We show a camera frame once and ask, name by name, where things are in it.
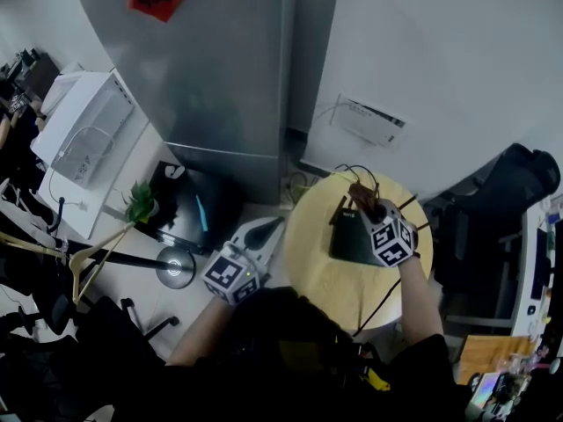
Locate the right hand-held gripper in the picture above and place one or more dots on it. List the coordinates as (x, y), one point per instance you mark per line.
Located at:
(391, 244)

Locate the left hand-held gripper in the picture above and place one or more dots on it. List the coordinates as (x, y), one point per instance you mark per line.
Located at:
(224, 275)

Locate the brown cloth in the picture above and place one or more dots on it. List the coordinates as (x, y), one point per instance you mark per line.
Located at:
(363, 196)

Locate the black router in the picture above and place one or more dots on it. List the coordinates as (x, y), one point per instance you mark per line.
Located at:
(347, 240)

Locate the person's left forearm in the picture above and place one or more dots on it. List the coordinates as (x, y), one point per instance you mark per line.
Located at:
(198, 336)

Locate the person's right forearm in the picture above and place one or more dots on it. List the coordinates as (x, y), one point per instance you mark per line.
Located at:
(418, 301)

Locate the teal pen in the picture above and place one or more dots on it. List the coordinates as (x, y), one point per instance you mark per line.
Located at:
(202, 216)

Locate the person's black shirt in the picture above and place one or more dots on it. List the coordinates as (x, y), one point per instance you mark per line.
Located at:
(264, 315)

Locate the black coat stand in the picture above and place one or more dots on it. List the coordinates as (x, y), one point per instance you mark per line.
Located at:
(176, 267)

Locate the potted green plant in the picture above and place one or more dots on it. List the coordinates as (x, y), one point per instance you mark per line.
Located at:
(141, 205)

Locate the black high-back office chair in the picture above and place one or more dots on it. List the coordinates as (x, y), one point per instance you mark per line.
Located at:
(506, 191)

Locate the white desk under microwave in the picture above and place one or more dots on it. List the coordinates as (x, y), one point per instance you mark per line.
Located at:
(127, 178)

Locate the white computer desk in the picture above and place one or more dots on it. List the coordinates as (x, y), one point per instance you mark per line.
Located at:
(525, 279)

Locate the yellow clip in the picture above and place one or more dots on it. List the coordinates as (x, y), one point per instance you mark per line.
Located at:
(378, 378)

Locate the silver refrigerator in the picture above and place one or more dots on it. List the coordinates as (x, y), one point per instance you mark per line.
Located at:
(211, 82)

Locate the black keyboard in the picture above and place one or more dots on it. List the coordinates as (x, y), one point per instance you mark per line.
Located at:
(541, 264)

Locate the black mesh office chair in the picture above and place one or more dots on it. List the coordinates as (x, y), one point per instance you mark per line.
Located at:
(110, 336)

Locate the wooden board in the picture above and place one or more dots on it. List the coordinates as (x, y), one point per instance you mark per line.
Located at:
(488, 354)

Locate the wooden clothes hanger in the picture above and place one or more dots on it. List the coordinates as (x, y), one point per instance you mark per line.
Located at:
(74, 265)

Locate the white microwave oven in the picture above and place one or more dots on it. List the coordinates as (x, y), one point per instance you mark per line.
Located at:
(88, 121)

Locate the white wall network box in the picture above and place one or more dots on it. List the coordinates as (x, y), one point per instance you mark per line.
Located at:
(369, 125)

